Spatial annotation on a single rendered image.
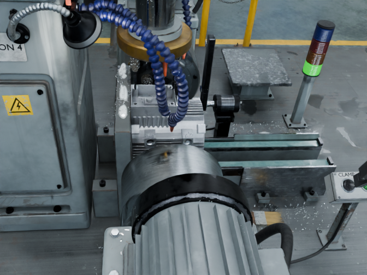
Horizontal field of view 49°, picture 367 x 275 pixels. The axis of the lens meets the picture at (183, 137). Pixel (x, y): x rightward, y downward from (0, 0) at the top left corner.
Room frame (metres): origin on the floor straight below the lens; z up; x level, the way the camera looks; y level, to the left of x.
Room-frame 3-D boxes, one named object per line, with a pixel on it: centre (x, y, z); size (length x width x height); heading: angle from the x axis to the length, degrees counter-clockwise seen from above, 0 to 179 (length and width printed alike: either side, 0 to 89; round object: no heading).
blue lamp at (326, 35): (1.27, -0.43, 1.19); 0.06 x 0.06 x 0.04
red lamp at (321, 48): (1.27, -0.43, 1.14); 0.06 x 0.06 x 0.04
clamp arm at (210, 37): (1.05, -0.05, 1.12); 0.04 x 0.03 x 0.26; 99
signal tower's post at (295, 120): (1.27, -0.43, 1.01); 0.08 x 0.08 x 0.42; 9
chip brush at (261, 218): (0.77, -0.22, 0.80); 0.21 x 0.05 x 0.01; 95
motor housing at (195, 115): (0.89, 0.05, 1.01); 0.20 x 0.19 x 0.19; 99
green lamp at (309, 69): (1.27, -0.43, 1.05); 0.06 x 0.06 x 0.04
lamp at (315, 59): (1.27, -0.43, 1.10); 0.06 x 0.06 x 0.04
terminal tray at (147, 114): (0.89, 0.09, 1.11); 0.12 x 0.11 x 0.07; 99
